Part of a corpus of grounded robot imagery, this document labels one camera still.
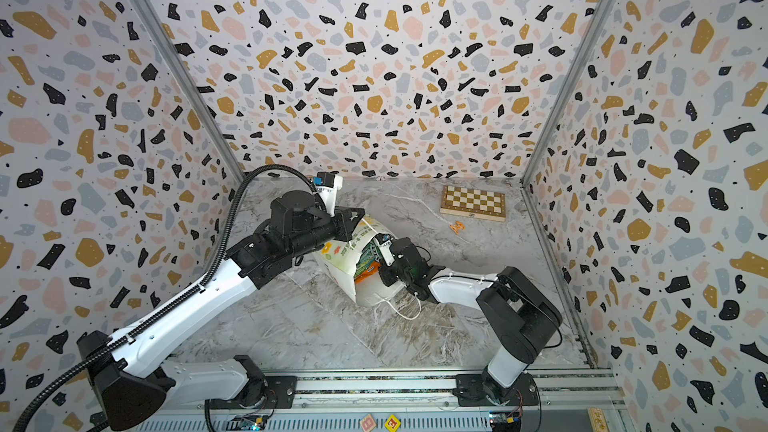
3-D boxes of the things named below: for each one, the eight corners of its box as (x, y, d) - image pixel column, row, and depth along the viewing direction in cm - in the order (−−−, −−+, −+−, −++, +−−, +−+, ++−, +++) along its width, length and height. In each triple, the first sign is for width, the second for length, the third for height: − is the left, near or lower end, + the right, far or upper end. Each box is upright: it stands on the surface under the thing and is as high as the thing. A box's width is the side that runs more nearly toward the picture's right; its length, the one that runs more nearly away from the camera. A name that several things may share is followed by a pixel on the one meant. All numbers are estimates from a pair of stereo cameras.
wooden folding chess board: (439, 214, 114) (440, 208, 111) (441, 191, 122) (442, 184, 119) (504, 222, 112) (506, 215, 109) (501, 197, 120) (504, 191, 117)
